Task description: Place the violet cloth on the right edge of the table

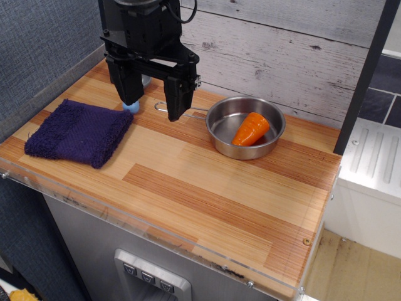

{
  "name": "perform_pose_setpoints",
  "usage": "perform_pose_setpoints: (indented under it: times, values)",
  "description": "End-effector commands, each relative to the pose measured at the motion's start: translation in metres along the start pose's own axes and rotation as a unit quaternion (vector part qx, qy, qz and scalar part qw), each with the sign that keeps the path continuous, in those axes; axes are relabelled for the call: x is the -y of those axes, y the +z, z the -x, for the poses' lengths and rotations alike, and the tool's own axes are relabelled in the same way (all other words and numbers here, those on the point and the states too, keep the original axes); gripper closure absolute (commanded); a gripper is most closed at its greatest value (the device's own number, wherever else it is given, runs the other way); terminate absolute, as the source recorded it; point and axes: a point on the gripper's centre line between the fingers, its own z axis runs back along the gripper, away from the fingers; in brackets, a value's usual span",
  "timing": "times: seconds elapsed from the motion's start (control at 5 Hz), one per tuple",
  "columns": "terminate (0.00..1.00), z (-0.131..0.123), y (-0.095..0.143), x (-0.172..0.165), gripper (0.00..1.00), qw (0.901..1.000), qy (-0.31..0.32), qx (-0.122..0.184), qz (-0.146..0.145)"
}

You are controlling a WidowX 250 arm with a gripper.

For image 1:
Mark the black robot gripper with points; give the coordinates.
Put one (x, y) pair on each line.
(148, 43)

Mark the purple towel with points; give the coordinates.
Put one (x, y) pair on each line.
(81, 133)

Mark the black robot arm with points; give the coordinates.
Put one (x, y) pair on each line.
(143, 38)

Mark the blue grey toy scoop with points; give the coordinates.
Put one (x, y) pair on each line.
(135, 107)

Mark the small steel pan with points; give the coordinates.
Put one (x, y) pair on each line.
(225, 117)

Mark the orange toy carrot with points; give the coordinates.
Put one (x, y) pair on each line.
(253, 127)

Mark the clear acrylic front guard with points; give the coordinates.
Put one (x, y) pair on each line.
(276, 289)

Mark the silver toy fridge cabinet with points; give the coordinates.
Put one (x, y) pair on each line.
(92, 243)

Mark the silver button control panel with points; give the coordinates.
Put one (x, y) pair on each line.
(143, 280)

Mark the white toy sink unit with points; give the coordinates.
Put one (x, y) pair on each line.
(365, 202)

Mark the yellow object on floor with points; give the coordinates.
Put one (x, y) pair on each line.
(22, 295)

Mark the left black vertical post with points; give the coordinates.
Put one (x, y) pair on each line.
(109, 15)

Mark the black vertical post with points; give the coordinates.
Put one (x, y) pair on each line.
(109, 15)
(375, 51)

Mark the right black vertical post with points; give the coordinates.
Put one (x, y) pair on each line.
(375, 51)

